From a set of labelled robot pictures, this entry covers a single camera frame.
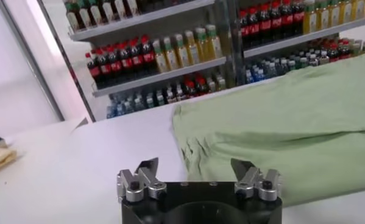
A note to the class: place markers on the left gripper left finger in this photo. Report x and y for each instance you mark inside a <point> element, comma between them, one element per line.
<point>139,185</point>

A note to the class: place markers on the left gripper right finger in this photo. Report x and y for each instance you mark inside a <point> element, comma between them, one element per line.
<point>255,185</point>

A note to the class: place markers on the green polo shirt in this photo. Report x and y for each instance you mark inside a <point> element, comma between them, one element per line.
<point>276,121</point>

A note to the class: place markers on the red-cap cola bottle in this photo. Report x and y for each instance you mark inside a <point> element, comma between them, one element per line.
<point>298,16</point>
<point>104,68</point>
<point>287,19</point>
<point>137,60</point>
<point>265,25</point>
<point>276,22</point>
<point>115,65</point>
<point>148,57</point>
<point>95,73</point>
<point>254,29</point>
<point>126,63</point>
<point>245,30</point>

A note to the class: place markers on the yellow drink bottle white cap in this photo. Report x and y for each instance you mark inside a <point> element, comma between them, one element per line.
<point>170,56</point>
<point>214,44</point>
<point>203,48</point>
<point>192,51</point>
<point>181,54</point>
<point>161,59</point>

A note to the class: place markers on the yellow drink bottle green cap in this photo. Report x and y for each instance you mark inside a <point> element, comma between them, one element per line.
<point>309,21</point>
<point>322,18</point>
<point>346,12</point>
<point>334,15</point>
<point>359,9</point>

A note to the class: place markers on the dark bottle green cap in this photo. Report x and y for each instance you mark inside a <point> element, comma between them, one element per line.
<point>132,5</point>
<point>108,10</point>
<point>72,19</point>
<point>120,7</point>
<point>96,13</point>
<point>84,16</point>

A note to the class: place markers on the dark window frame post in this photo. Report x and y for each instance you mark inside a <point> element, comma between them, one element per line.
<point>30,61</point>

